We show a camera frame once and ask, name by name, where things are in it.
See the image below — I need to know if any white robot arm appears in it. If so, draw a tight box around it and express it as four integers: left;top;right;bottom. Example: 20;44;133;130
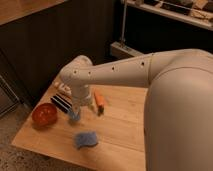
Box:
60;49;213;171

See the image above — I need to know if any small blue cup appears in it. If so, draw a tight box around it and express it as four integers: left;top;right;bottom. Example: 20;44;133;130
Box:
68;109;80;121

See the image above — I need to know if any orange carrot toy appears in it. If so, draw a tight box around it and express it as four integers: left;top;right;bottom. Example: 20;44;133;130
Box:
94;90;105;115

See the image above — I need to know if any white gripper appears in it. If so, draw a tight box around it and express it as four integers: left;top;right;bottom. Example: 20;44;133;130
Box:
71;85;93;118

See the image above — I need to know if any metal shelf rack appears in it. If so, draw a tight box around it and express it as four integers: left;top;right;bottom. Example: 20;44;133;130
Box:
110;0;213;59

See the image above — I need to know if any black striped box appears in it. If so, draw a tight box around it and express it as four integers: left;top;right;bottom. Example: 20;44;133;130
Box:
51;95;71;113

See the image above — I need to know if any red ceramic bowl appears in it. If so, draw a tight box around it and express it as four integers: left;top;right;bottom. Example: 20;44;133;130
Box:
32;103;57;126

